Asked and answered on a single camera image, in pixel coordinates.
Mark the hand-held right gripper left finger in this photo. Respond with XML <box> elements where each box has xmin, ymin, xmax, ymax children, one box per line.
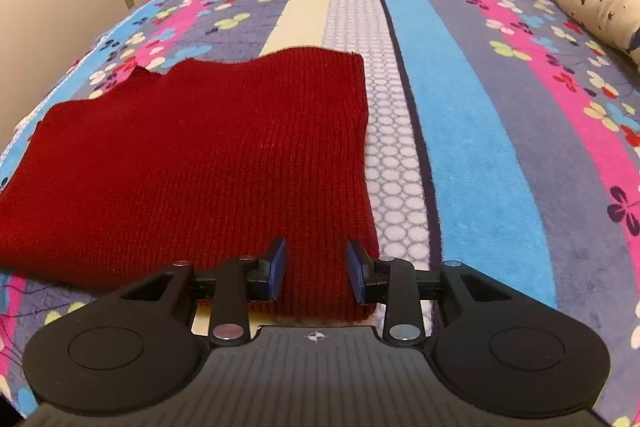
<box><xmin>117</xmin><ymin>237</ymin><xmax>290</xmax><ymax>349</ymax></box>

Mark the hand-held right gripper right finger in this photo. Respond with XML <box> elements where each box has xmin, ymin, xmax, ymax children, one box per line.
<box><xmin>346</xmin><ymin>239</ymin><xmax>507</xmax><ymax>349</ymax></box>

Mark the red knit sweater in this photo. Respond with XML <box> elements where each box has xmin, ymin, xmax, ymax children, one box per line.
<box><xmin>0</xmin><ymin>47</ymin><xmax>381</xmax><ymax>324</ymax></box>

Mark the floral striped blanket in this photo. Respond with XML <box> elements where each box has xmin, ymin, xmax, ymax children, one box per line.
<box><xmin>0</xmin><ymin>0</ymin><xmax>640</xmax><ymax>427</ymax></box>

